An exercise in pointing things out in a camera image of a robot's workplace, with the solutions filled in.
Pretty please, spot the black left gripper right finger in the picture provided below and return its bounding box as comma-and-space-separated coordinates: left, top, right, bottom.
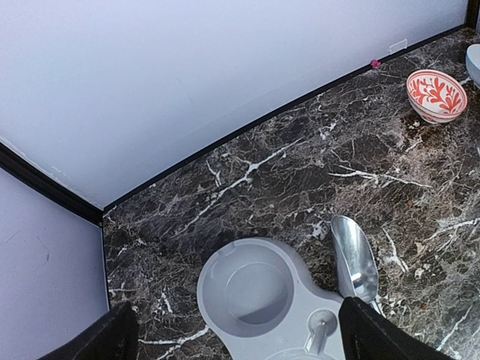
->
338, 297, 451, 360

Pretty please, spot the pink wall marker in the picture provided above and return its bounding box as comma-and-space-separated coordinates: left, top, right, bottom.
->
371, 60, 381, 69

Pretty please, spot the black corner frame post right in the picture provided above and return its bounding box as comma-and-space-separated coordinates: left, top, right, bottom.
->
465, 0, 480, 29

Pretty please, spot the red patterned bowl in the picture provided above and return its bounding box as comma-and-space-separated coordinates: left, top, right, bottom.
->
406, 69, 468, 124

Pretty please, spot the black corner frame post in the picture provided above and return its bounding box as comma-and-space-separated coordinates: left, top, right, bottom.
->
465, 0, 480, 29
1, 143, 103, 227

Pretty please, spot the silver metal scoop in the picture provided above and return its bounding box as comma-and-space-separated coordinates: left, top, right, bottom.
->
331, 214, 384, 316

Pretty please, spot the white ceramic bowl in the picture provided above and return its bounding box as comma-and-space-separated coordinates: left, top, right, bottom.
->
466, 43, 480, 88

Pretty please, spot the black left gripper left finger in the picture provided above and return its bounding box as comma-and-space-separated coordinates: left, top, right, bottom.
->
40, 301, 139, 360

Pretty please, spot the black corner frame post left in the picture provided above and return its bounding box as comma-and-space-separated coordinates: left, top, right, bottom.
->
1, 143, 103, 227

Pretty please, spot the translucent double pet bowl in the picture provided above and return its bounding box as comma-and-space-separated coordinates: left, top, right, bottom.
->
196, 238, 345, 359

